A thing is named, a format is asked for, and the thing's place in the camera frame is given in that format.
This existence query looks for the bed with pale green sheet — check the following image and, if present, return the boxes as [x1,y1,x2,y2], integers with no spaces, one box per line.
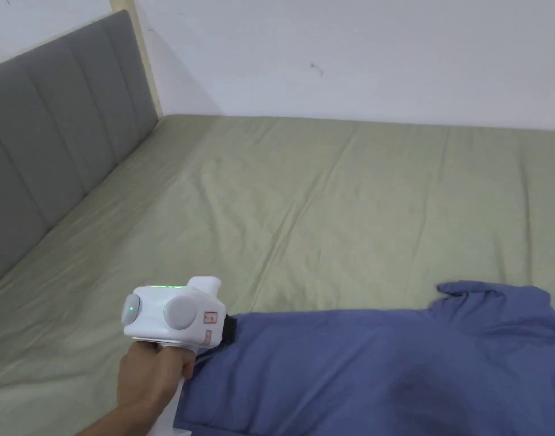
[0,113,555,436]

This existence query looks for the person's left hand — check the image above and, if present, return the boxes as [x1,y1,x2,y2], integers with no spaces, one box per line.
[117,341,197,409]

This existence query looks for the dark blue shirt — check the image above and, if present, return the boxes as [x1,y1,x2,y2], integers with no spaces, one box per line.
[172,280,555,436]

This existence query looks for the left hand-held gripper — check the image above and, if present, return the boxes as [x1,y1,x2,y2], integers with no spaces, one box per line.
[121,276,238,436]

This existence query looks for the person's left forearm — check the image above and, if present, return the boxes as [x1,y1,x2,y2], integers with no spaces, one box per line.
[76,394,164,436]

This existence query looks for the grey padded headboard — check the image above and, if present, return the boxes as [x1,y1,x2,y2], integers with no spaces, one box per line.
[0,9,160,294]

